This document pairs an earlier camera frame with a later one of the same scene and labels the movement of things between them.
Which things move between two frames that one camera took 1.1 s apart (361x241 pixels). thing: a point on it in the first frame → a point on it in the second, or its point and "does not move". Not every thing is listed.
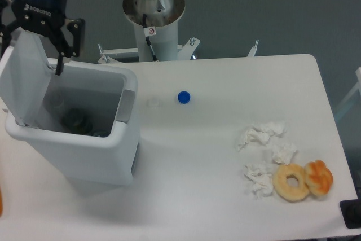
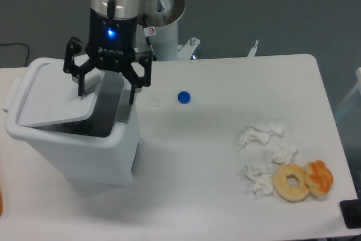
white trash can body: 110,96 does not move
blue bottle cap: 184,97 does not move
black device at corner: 351,210 does not move
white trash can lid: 25,74 → 54,96
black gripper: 42,1 → 111,44
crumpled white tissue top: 261,134 does not move
